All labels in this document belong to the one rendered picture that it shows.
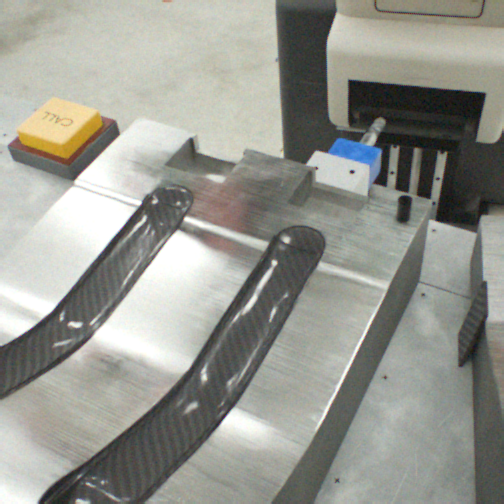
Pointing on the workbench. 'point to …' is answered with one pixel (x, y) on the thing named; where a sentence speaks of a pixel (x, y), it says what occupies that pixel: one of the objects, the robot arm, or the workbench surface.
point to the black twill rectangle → (476, 317)
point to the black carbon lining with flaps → (67, 327)
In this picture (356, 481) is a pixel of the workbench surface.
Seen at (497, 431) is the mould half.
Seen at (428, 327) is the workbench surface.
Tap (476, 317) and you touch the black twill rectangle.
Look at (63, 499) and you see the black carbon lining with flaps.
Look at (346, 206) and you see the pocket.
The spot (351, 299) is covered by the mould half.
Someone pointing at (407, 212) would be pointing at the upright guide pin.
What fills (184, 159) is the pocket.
